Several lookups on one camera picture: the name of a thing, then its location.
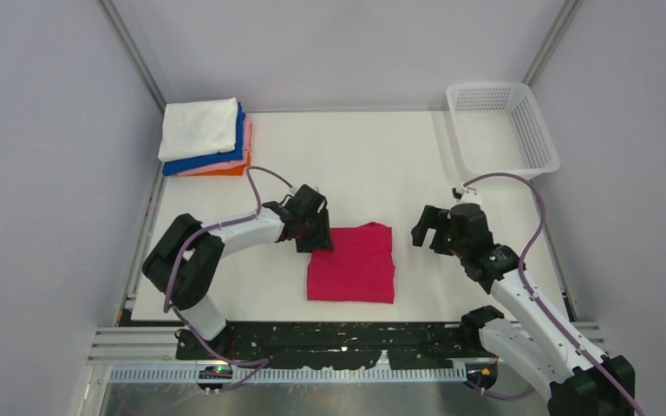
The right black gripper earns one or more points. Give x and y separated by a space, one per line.
435 218

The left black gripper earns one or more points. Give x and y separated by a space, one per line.
322 241

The magenta t-shirt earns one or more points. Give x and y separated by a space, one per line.
360 267

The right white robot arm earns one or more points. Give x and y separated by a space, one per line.
571 373

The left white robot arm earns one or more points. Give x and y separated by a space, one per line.
183 263

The orange folded t-shirt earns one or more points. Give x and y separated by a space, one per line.
230 168

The white plastic basket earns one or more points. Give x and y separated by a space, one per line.
498 127

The white folded t-shirt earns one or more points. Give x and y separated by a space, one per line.
198 128

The blue folded t-shirt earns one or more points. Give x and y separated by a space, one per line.
189 166

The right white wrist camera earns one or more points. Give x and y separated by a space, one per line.
466 195

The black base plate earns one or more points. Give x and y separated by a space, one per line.
352 345

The aluminium frame rail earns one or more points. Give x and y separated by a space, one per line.
174 355

